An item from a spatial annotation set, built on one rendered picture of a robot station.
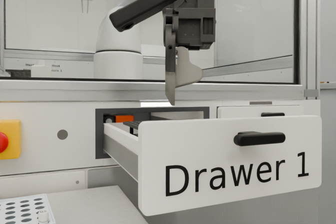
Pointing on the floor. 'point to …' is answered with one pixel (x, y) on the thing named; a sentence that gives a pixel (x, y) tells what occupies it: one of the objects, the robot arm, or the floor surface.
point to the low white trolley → (94, 207)
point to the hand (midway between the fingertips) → (168, 97)
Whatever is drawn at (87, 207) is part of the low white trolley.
